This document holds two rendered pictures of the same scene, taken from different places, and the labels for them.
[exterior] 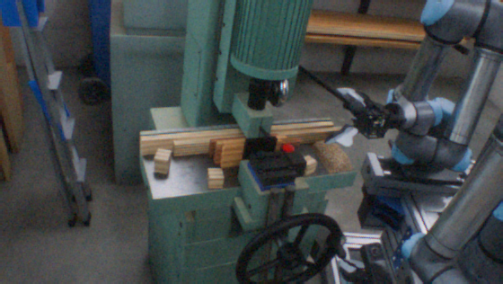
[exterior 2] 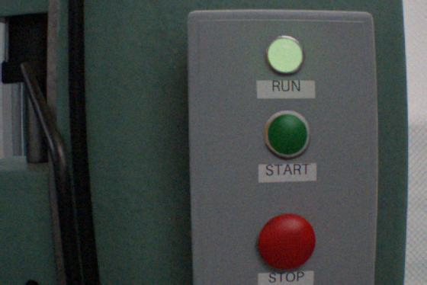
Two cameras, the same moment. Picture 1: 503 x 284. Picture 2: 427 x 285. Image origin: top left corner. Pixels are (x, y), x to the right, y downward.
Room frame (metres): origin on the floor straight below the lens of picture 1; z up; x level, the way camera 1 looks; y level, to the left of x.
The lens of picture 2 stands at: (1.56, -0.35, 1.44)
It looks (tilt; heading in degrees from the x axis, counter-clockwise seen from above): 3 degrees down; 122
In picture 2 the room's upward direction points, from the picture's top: 1 degrees counter-clockwise
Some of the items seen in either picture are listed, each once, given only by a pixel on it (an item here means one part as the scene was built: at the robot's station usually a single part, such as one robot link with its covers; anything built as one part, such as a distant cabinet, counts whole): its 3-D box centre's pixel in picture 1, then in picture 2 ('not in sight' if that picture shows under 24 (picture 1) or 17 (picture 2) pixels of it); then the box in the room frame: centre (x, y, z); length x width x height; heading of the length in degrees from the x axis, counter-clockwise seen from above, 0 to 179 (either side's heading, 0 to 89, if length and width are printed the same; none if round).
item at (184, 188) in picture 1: (256, 178); not in sight; (0.91, -0.02, 0.87); 0.61 x 0.30 x 0.06; 118
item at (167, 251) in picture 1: (216, 240); not in sight; (1.12, 0.08, 0.36); 0.58 x 0.45 x 0.71; 28
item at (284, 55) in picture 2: not in sight; (284, 55); (1.38, 0.01, 1.46); 0.02 x 0.01 x 0.02; 28
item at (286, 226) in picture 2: not in sight; (287, 241); (1.38, 0.01, 1.36); 0.03 x 0.01 x 0.03; 28
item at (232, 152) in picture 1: (251, 152); not in sight; (0.94, 0.01, 0.94); 0.17 x 0.02 x 0.07; 118
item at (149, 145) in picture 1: (243, 137); not in sight; (1.02, 0.04, 0.93); 0.60 x 0.02 x 0.05; 118
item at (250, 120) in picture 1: (251, 116); not in sight; (1.03, 0.03, 1.00); 0.14 x 0.07 x 0.09; 28
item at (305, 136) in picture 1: (270, 139); not in sight; (1.04, -0.04, 0.92); 0.58 x 0.02 x 0.04; 118
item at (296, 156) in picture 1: (278, 165); not in sight; (0.84, -0.07, 0.99); 0.13 x 0.11 x 0.06; 118
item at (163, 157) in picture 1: (163, 161); not in sight; (0.84, 0.23, 0.92); 0.04 x 0.04 x 0.05; 3
